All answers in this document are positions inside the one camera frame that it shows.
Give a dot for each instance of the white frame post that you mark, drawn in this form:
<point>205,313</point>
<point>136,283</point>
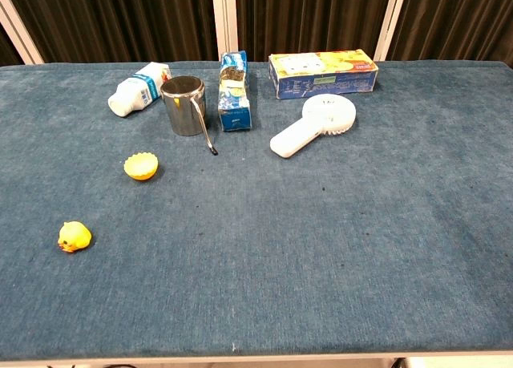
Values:
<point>18,27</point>
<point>390,21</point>
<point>225,19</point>

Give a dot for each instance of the blue tablecloth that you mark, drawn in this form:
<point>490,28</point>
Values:
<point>256,231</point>

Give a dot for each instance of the yellow rubber duck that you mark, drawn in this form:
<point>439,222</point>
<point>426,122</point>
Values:
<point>75,236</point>

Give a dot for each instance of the blue snack box opened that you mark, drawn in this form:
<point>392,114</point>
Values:
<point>234,95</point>

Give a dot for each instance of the yellow fluted cup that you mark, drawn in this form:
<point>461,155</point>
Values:
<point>140,167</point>

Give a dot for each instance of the white plastic bottle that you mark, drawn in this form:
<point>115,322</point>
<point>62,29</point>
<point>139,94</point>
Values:
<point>136,90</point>

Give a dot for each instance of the dark pleated curtain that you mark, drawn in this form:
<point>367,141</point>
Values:
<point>120,19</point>

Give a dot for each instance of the blue and yellow cardboard box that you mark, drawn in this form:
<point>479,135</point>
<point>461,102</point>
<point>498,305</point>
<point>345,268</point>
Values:
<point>324,77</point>

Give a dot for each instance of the white handheld fan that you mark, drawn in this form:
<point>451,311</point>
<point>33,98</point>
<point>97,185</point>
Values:
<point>316,123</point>

